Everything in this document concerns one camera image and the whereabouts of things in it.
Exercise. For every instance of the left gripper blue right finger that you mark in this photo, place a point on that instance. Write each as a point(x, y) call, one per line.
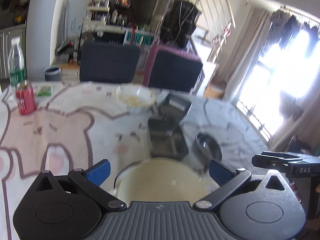
point(220, 173)

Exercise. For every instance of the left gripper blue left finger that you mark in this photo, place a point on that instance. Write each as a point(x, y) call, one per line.
point(99, 172)

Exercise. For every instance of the round steel bowl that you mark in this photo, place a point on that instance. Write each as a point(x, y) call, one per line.
point(206, 148)

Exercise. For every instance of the cream ceramic bowl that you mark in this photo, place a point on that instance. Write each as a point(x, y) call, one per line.
point(162, 180)

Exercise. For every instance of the square steel tray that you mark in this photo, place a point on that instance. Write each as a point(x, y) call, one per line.
point(166, 140)
point(174, 106)

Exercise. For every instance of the white yellow-rimmed bowl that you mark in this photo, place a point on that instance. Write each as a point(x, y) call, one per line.
point(135, 98)

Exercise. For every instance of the cartoon bear tablecloth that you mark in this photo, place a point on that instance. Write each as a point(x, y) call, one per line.
point(83, 123)

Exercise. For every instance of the green white packet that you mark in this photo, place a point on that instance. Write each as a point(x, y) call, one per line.
point(44, 90)

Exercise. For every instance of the red soda can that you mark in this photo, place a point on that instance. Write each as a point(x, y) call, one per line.
point(25, 97)

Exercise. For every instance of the grey trash bin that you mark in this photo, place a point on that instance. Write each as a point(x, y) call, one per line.
point(52, 73)

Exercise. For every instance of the left dark blue chair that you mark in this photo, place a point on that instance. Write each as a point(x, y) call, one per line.
point(108, 63)

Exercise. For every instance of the dark blue chair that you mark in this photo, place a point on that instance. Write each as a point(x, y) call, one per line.
point(174, 72)
point(108, 63)

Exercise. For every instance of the right dark blue chair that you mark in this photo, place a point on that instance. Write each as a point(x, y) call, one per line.
point(174, 72)

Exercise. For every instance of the pink cushion chair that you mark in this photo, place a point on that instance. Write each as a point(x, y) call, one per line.
point(152, 56)

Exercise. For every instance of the clear plastic water bottle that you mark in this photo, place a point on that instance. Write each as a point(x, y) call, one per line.
point(16, 62)

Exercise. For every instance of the teal poizon sign box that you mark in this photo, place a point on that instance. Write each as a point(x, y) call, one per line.
point(138, 37)

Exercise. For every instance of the beige window curtain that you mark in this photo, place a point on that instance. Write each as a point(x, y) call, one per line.
point(245, 54)

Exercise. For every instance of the white shelf rack with bottles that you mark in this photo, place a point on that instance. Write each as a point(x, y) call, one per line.
point(96, 14)

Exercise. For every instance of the wooden staircase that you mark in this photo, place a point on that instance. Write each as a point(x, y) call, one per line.
point(219, 22)

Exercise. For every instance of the black vest on hanger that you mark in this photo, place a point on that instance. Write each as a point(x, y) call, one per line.
point(179, 24)

